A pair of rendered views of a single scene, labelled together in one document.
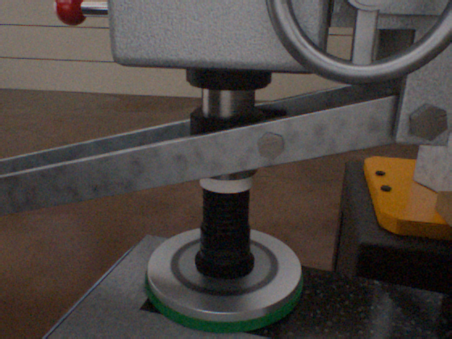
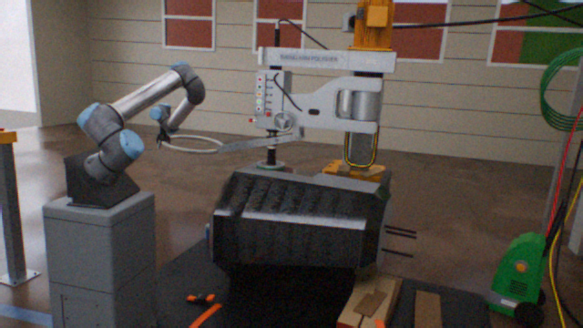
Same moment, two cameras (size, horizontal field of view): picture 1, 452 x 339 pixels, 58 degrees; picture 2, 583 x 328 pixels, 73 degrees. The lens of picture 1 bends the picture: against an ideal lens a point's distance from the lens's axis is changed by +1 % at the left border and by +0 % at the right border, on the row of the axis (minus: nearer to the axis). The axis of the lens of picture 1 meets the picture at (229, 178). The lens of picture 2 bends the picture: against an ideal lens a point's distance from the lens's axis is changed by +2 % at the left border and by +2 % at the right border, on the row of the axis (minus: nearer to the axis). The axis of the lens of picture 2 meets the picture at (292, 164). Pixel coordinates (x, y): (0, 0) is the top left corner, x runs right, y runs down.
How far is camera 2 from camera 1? 2.44 m
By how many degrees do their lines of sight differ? 10
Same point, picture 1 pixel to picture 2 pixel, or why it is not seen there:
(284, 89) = not seen: hidden behind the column
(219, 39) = (269, 126)
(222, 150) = (270, 140)
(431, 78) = (295, 132)
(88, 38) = (228, 98)
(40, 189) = (241, 146)
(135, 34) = (259, 124)
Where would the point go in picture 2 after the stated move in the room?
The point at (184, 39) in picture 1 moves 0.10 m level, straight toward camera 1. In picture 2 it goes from (264, 125) to (263, 128)
